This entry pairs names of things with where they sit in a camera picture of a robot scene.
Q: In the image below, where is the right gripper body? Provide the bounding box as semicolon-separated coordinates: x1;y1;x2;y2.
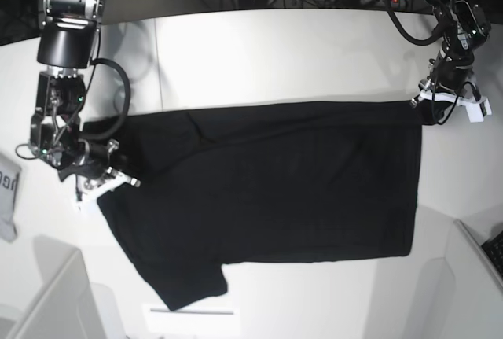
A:
39;134;119;193

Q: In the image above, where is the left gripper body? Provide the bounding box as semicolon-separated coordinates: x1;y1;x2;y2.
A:
410;76;478;123

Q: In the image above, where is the black T-shirt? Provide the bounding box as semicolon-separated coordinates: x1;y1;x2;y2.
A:
97;101;425;310

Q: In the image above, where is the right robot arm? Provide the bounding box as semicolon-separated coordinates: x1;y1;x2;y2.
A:
26;0;141;192

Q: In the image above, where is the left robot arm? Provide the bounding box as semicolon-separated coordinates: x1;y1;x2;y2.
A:
384;0;492;126

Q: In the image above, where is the grey folded cloth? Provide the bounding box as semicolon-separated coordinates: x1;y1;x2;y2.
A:
0;154;21;243

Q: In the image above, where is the black keyboard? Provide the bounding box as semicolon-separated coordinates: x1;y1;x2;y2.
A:
482;232;503;276

